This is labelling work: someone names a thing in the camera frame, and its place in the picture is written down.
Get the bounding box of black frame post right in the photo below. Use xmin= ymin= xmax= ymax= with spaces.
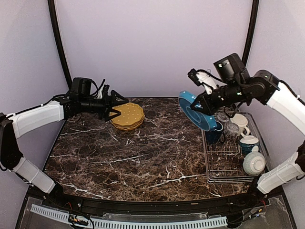
xmin=242 ymin=0 xmax=259 ymax=66

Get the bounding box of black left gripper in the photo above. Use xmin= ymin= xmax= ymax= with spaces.
xmin=80 ymin=89 xmax=129 ymax=121

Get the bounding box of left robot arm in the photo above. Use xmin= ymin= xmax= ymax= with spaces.
xmin=0 ymin=90 xmax=128 ymax=208

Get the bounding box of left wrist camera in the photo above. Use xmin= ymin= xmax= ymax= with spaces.
xmin=71 ymin=77 xmax=111 ymax=99

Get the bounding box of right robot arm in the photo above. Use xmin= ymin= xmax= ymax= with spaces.
xmin=188 ymin=69 xmax=305 ymax=207

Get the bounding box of white slotted cable duct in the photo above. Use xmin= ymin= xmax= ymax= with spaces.
xmin=30 ymin=204 xmax=228 ymax=229

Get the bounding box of yellow polka dot plate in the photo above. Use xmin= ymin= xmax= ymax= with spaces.
xmin=111 ymin=103 xmax=144 ymax=126
xmin=112 ymin=120 xmax=143 ymax=130

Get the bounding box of black front rail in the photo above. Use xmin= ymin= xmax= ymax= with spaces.
xmin=26 ymin=185 xmax=272 ymax=217

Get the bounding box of blue polka dot plate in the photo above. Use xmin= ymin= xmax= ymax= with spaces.
xmin=178 ymin=91 xmax=217 ymax=131

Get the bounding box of black frame post left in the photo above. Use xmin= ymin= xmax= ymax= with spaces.
xmin=47 ymin=0 xmax=72 ymax=89

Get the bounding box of dark blue mug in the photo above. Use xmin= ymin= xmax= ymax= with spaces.
xmin=205 ymin=121 xmax=226 ymax=144

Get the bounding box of metal wire dish rack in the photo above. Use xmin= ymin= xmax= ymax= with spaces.
xmin=201 ymin=112 xmax=271 ymax=184

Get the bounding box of small circuit board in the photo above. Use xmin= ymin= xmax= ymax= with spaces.
xmin=68 ymin=215 xmax=89 ymax=226

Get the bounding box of cream white mug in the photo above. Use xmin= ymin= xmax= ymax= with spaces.
xmin=230 ymin=114 xmax=250 ymax=137

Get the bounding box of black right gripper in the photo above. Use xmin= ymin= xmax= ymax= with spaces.
xmin=191 ymin=79 xmax=248 ymax=115

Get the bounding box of teal and white mug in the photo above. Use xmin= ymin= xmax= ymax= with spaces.
xmin=239 ymin=135 xmax=259 ymax=156

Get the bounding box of pale green ribbed bowl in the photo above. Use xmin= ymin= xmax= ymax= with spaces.
xmin=243 ymin=146 xmax=266 ymax=176

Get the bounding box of black frame post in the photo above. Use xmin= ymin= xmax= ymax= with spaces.
xmin=242 ymin=0 xmax=259 ymax=66
xmin=47 ymin=0 xmax=72 ymax=89

